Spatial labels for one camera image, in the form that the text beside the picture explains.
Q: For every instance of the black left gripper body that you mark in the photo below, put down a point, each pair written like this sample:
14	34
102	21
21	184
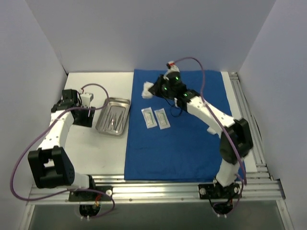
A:
84	117

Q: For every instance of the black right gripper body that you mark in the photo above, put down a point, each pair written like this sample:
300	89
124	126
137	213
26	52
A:
157	85

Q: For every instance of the white gauze pad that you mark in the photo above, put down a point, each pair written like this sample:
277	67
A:
145	93
211	131

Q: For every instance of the suture packet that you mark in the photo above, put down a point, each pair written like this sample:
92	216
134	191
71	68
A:
162	119
149	117

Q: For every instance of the stainless steel tray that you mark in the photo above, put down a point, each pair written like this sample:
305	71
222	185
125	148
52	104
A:
114	105

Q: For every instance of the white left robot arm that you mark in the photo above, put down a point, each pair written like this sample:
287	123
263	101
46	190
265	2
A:
50	164

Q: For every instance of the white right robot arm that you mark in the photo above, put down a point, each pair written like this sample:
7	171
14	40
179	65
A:
235	135

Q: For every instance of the blue surgical drape cloth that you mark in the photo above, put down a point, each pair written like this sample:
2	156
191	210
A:
185	151

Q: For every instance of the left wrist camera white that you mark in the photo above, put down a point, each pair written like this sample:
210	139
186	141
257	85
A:
86	99

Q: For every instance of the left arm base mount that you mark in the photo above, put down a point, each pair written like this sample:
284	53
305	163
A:
96	196

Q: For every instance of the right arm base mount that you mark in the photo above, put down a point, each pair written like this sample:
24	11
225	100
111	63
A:
222	200

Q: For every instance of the aluminium right rail frame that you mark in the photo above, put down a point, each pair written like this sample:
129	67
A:
256	156

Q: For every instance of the aluminium rail frame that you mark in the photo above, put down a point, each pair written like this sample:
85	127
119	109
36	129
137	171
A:
165	206
256	156

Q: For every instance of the aluminium front rail frame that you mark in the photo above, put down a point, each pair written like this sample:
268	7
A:
165	206

